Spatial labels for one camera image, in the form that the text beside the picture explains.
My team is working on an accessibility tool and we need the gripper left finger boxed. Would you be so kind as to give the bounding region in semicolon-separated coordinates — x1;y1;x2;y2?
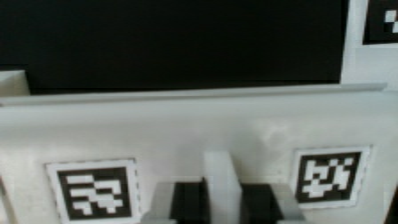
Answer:
141;181;210;224

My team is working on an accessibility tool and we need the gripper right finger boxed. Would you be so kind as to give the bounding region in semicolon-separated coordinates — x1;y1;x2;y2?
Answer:
240;183;308;224

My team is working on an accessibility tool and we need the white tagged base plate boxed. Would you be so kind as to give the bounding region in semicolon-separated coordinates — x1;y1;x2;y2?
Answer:
341;0;398;90

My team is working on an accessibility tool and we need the white U-shaped workspace frame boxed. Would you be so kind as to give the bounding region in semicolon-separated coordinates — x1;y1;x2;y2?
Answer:
0;70;31;97

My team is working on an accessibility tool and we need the white door panel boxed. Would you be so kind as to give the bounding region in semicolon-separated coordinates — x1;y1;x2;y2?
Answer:
0;84;398;224

